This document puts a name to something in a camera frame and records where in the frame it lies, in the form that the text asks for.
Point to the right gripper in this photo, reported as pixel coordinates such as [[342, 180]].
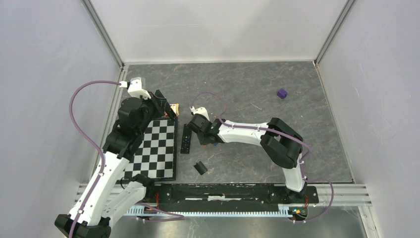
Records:
[[202, 141]]

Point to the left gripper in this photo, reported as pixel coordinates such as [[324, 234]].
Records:
[[158, 103]]

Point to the black battery cover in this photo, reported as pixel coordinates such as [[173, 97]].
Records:
[[200, 168]]

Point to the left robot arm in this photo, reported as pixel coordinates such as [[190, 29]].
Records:
[[93, 215]]

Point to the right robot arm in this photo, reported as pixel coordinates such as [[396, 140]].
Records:
[[282, 144]]

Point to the black remote with green button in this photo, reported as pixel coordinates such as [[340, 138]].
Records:
[[186, 140]]

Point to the red beige small box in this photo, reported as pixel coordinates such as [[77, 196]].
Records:
[[175, 109]]

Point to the black white checkerboard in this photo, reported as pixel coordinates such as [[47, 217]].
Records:
[[156, 157]]

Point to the purple cube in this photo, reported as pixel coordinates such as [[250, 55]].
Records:
[[282, 93]]

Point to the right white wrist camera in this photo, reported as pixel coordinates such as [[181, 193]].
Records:
[[200, 112]]

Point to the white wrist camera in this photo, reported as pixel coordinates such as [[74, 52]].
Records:
[[136, 88], [200, 112]]

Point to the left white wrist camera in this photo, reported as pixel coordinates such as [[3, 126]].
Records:
[[136, 88]]

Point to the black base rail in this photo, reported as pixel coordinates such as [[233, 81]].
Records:
[[226, 197]]

